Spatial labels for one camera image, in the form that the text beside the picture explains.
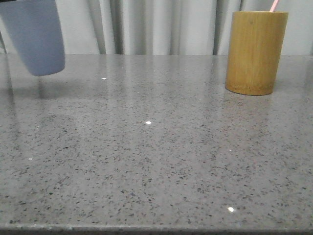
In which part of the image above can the blue plastic cup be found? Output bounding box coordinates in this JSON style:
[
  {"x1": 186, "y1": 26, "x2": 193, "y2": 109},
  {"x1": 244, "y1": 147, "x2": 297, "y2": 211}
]
[{"x1": 0, "y1": 0, "x2": 65, "y2": 76}]

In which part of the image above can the pink chopstick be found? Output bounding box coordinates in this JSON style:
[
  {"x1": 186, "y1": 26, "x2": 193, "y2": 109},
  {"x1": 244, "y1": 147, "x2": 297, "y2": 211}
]
[{"x1": 269, "y1": 0, "x2": 279, "y2": 13}]

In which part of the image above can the grey curtain backdrop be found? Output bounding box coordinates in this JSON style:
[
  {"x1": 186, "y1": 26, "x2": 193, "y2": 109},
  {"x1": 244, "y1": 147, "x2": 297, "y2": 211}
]
[{"x1": 0, "y1": 0, "x2": 313, "y2": 56}]

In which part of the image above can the bamboo cylindrical holder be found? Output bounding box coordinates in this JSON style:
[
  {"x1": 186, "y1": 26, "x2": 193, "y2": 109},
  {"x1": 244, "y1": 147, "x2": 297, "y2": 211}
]
[{"x1": 225, "y1": 11, "x2": 289, "y2": 96}]

